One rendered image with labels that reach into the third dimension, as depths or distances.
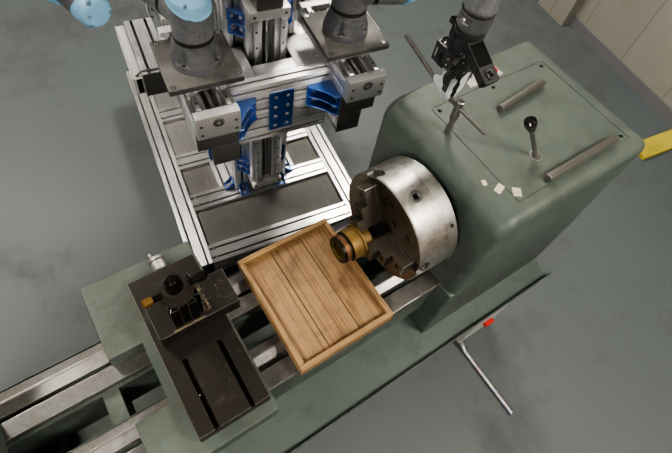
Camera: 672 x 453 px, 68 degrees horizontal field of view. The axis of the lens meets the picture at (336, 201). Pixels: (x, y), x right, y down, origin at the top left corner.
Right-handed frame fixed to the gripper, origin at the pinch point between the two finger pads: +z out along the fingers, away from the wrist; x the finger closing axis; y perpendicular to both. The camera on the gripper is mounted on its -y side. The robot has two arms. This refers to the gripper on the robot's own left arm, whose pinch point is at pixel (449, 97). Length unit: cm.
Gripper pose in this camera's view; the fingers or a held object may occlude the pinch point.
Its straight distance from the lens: 131.0
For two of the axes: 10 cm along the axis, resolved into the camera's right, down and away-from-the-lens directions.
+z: -1.2, 5.4, 8.3
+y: -5.4, -7.4, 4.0
